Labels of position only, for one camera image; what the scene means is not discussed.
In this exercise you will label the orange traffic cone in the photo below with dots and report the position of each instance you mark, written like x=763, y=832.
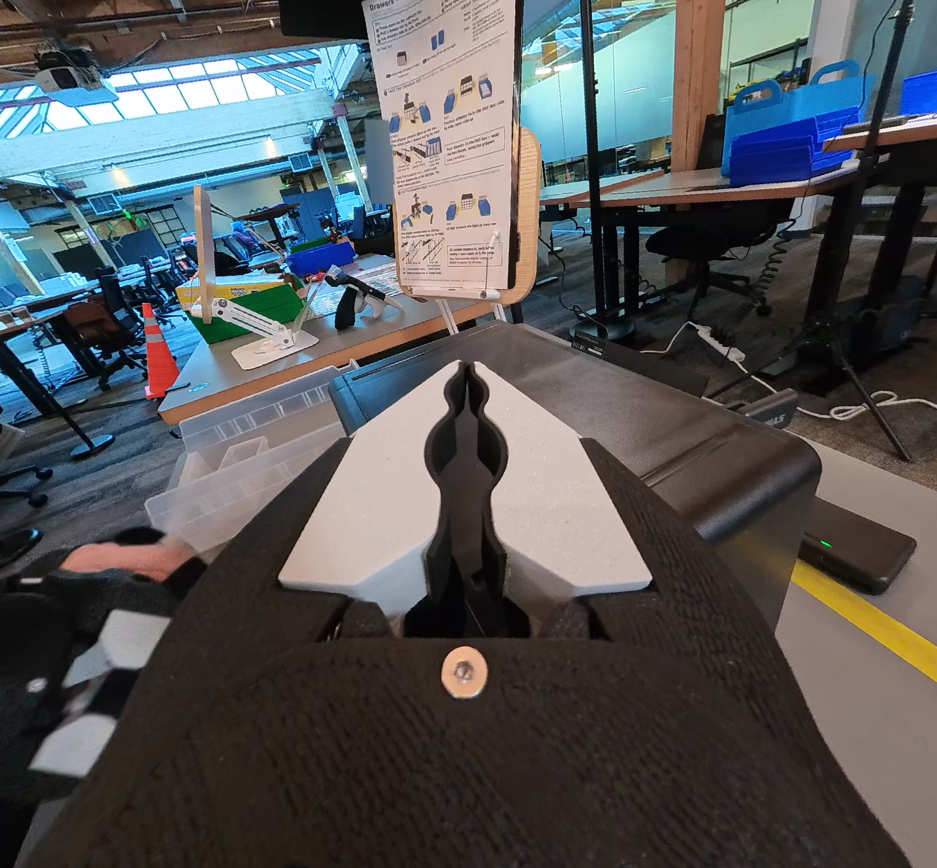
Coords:
x=159, y=363

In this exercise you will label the yellow box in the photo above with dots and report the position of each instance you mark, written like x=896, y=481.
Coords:
x=227, y=291

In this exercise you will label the black phone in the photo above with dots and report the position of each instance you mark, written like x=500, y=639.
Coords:
x=856, y=546

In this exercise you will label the yellow tape strip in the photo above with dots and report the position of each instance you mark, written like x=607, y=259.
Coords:
x=878, y=623

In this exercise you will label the green box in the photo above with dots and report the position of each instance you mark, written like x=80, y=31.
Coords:
x=241, y=312

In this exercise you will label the black drawer cabinet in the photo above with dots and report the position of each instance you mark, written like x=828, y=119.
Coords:
x=659, y=414

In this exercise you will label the white power strip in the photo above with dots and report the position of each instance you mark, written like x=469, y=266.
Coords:
x=721, y=345

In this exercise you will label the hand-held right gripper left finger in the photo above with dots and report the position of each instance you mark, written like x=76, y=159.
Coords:
x=366, y=509

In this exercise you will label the grey neighbouring table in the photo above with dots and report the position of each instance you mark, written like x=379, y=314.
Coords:
x=241, y=377

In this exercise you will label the black pole with base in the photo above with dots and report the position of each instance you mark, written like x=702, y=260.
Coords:
x=594, y=151

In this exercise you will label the wooden-edged desk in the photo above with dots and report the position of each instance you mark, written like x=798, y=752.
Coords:
x=681, y=184
x=897, y=140

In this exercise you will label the white hinged board stand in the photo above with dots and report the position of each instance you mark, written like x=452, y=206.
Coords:
x=256, y=326

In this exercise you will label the black office chair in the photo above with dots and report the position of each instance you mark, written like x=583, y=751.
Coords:
x=714, y=246
x=102, y=326

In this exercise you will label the spare hand-held gripper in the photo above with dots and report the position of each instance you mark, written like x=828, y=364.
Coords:
x=355, y=301

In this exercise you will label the white instruction sheet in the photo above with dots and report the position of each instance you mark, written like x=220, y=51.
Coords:
x=446, y=121

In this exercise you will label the clear small drawer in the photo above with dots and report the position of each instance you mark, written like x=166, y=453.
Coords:
x=245, y=454

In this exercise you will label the blue bin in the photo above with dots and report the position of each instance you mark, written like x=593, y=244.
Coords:
x=920, y=92
x=322, y=258

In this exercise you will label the ceiling projector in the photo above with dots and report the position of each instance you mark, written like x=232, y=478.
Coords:
x=73, y=77

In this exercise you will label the clear plastic bin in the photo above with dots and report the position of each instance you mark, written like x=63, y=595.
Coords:
x=278, y=407

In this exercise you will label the stack of blue bins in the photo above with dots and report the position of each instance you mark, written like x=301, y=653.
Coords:
x=790, y=129

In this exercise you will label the black tripod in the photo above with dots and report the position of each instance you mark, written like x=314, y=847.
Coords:
x=875, y=114

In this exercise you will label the person's left hand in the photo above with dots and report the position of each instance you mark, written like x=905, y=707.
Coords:
x=124, y=560

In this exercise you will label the wooden pillar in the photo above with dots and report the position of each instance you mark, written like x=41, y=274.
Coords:
x=701, y=48

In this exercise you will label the wooden sheet stand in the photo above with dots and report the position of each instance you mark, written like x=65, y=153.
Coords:
x=528, y=224

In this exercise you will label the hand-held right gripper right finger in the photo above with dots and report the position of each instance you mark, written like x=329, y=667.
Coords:
x=564, y=509

